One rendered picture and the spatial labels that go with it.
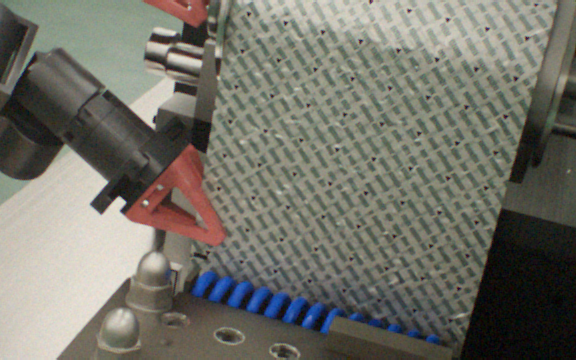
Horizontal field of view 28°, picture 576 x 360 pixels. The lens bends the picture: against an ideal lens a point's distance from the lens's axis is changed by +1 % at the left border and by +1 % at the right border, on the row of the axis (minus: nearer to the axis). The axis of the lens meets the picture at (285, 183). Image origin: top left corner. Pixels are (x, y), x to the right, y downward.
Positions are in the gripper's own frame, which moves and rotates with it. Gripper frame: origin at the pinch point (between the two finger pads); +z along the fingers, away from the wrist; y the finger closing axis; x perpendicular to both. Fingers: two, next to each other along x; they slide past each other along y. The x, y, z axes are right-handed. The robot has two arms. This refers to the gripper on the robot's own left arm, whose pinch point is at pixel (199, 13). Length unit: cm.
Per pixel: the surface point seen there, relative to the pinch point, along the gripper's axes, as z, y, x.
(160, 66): 1.1, -1.2, -6.3
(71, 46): -41, -340, -173
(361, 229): 21.5, 6.8, 1.2
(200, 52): 2.4, -2.3, -3.0
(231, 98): 6.9, 6.9, 0.0
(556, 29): 18.3, 5.1, 22.3
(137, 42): -27, -365, -161
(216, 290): 18.0, 9.7, -10.6
